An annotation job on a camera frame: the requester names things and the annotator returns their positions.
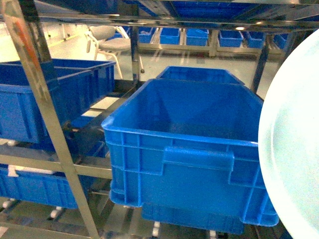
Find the light blue oval tray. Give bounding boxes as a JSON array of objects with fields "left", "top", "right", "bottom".
[{"left": 258, "top": 32, "right": 319, "bottom": 239}]

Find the blue crate behind on shelf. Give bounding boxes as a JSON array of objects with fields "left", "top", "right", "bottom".
[{"left": 156, "top": 66, "right": 245, "bottom": 86}]

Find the blue crate left shelf front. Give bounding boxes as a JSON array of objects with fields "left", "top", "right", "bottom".
[{"left": 0, "top": 62, "right": 93, "bottom": 144}]

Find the blue crate shelf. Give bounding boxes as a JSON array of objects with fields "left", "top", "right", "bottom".
[
  {"left": 0, "top": 62, "right": 93, "bottom": 144},
  {"left": 40, "top": 59, "right": 115, "bottom": 115}
]

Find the blue crate left shelf back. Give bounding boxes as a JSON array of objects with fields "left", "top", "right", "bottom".
[{"left": 40, "top": 59, "right": 115, "bottom": 115}]

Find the white office chair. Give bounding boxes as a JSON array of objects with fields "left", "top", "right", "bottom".
[{"left": 85, "top": 25, "right": 131, "bottom": 80}]

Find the blue crate lower left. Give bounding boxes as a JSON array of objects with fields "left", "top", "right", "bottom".
[{"left": 0, "top": 164, "right": 78, "bottom": 209}]

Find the steel shelf frame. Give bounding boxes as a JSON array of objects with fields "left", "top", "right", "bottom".
[{"left": 0, "top": 0, "right": 319, "bottom": 239}]

